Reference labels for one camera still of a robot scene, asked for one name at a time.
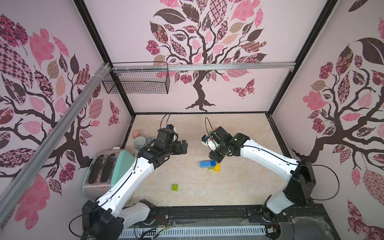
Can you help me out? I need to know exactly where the aluminium frame rail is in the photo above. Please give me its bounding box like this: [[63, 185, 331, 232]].
[[1, 63, 111, 224], [112, 62, 296, 72]]

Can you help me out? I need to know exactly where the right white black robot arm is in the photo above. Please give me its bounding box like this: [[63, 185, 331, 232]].
[[202, 127, 316, 217]]

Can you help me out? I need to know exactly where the lime square brick front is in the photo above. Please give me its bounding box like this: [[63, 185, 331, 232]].
[[172, 184, 179, 192]]

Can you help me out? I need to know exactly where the white slotted cable duct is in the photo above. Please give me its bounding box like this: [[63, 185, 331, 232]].
[[119, 226, 267, 240]]

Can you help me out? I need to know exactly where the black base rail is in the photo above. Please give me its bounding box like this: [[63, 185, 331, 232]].
[[145, 204, 330, 224]]

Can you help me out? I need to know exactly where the aluminium frame rail left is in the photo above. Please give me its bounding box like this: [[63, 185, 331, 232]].
[[1, 63, 111, 224]]

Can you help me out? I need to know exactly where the small pink cup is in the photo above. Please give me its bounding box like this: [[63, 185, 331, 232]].
[[132, 130, 141, 139]]

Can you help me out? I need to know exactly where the mint chrome toaster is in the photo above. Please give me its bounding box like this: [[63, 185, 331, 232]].
[[83, 148, 136, 201]]

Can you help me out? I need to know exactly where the black wire basket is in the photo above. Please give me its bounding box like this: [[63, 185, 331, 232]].
[[102, 61, 171, 95]]

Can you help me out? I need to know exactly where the aluminium frame rail back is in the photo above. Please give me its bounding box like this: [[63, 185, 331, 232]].
[[112, 62, 296, 72]]

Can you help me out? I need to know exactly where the yellow square brick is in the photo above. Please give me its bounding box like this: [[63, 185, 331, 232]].
[[214, 164, 221, 172]]

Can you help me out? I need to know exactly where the light blue long brick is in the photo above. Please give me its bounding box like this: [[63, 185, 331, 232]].
[[200, 161, 212, 168]]

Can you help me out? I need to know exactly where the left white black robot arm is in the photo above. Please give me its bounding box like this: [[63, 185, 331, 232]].
[[81, 125, 188, 240]]

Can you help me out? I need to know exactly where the blue floral mug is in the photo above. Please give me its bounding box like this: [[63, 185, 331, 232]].
[[133, 137, 153, 151]]

